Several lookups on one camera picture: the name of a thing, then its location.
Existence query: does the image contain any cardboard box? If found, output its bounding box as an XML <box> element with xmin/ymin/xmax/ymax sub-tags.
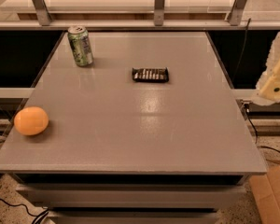
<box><xmin>249</xmin><ymin>164</ymin><xmax>280</xmax><ymax>224</ymax></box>

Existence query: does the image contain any black rxbar chocolate bar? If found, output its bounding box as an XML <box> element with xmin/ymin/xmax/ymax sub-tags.
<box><xmin>132</xmin><ymin>68</ymin><xmax>169</xmax><ymax>83</ymax></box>

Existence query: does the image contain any green soda can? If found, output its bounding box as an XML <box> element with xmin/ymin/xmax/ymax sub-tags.
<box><xmin>67</xmin><ymin>26</ymin><xmax>93</xmax><ymax>67</ymax></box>

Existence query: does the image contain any black cable right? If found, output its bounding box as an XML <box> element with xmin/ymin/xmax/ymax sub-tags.
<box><xmin>232</xmin><ymin>18</ymin><xmax>280</xmax><ymax>156</ymax></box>

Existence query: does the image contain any metal railing frame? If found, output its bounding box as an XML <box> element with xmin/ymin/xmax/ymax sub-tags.
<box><xmin>0</xmin><ymin>0</ymin><xmax>280</xmax><ymax>31</ymax></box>

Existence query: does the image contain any orange fruit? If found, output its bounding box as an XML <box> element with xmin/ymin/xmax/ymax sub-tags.
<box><xmin>14</xmin><ymin>106</ymin><xmax>49</xmax><ymax>135</ymax></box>

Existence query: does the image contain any black floor cable left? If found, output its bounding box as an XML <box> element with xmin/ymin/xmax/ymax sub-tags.
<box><xmin>0</xmin><ymin>192</ymin><xmax>49</xmax><ymax>224</ymax></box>

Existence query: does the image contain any grey table drawer unit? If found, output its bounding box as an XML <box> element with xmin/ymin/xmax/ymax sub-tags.
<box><xmin>17</xmin><ymin>174</ymin><xmax>245</xmax><ymax>218</ymax></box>

